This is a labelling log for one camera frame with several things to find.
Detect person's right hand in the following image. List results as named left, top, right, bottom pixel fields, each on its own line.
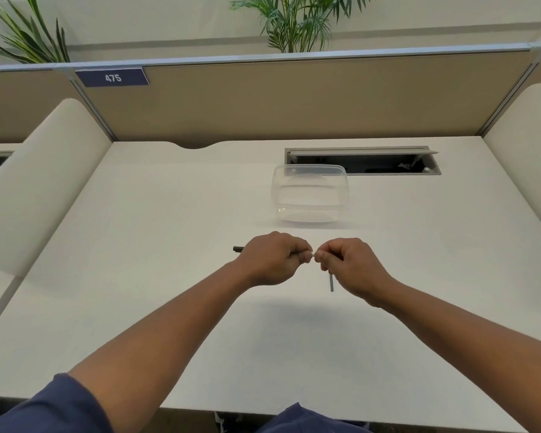
left=314, top=237, right=396, bottom=308

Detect person's left hand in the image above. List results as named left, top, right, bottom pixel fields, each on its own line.
left=236, top=231, right=314, bottom=287

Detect white pen with black cap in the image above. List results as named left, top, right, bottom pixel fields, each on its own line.
left=233, top=245, right=317, bottom=259

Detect clear plastic container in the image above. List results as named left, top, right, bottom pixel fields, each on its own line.
left=270, top=164, right=349, bottom=224

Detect person's left forearm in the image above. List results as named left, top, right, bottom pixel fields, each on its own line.
left=67, top=261, right=258, bottom=433

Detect person's right forearm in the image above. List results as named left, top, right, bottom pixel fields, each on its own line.
left=377, top=277, right=541, bottom=433

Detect person's blue shirt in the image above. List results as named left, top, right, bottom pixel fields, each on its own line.
left=0, top=373, right=366, bottom=433

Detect tan desk partition panel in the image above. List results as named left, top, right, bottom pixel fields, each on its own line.
left=67, top=42, right=541, bottom=149

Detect cream side divider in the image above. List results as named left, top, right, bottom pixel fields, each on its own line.
left=483, top=83, right=541, bottom=247
left=0, top=97, right=114, bottom=278

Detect green potted plant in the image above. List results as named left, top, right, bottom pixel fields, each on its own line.
left=230, top=0, right=375, bottom=54
left=0, top=0, right=71, bottom=64

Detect blue number sign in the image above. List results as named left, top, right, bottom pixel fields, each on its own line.
left=75, top=67, right=150, bottom=88

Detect grey desk cable box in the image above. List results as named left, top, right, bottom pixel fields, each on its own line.
left=284, top=146, right=442, bottom=176

